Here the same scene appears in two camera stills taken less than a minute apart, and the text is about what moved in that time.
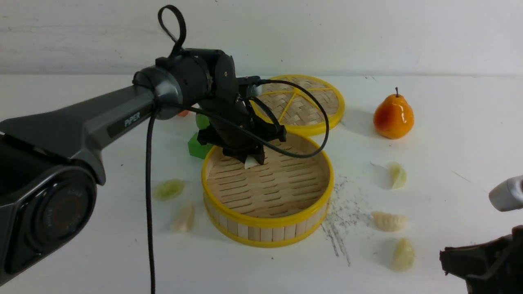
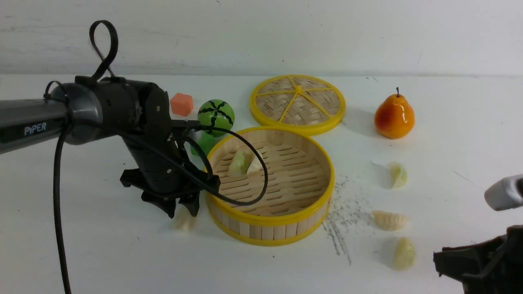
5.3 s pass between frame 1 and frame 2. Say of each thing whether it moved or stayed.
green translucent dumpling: moved
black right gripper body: stayed
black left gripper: moved
